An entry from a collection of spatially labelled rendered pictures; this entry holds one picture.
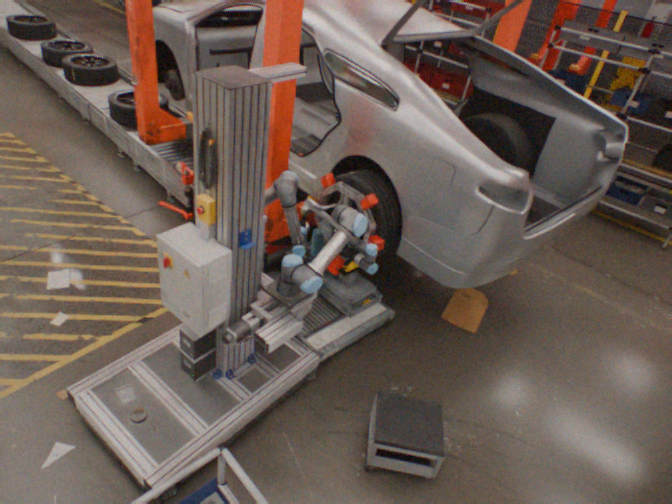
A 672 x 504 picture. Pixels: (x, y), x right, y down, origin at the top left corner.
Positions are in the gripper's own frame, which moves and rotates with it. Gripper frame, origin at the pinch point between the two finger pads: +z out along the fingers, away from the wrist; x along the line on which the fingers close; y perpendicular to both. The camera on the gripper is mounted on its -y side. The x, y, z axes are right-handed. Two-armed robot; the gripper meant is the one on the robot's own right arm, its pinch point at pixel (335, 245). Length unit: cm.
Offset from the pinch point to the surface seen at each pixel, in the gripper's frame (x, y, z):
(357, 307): -26, -68, -8
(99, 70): -50, -37, 488
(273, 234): 5, -24, 60
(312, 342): 21, -74, -9
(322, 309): -11, -78, 14
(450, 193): -41, 53, -50
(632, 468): -78, -87, -208
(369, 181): -38, 33, 10
